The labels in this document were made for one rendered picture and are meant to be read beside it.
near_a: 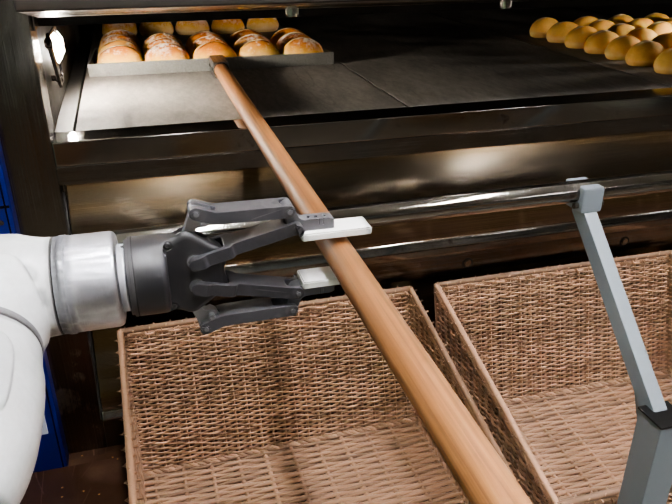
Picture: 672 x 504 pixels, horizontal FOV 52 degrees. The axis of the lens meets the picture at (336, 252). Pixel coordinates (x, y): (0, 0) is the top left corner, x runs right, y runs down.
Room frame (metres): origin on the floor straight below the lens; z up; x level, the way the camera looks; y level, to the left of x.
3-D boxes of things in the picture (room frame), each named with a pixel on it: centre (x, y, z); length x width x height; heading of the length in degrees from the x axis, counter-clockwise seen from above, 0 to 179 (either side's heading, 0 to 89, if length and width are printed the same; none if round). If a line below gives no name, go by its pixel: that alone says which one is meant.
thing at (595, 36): (1.87, -0.86, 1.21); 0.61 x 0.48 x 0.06; 16
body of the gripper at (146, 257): (0.58, 0.15, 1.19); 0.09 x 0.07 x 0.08; 106
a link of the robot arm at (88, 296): (0.56, 0.22, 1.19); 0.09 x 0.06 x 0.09; 16
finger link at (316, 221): (0.61, 0.03, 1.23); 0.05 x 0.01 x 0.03; 106
